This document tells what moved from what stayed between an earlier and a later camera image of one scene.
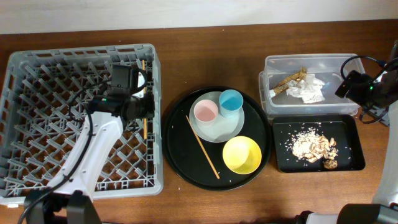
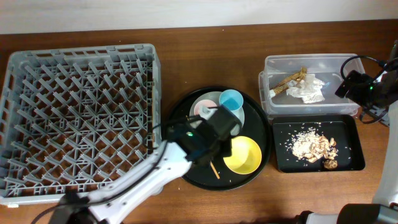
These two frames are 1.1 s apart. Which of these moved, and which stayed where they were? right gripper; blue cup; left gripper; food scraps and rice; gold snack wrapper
Moved: left gripper
Stayed: food scraps and rice; right gripper; blue cup; gold snack wrapper
